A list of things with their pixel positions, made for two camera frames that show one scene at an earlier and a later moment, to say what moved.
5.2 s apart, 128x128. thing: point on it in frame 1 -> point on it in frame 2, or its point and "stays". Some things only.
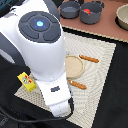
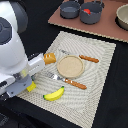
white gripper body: [56, 94] -> [14, 83]
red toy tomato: [87, 10] stays
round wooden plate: [74, 66] stays
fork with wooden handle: [77, 84] stays
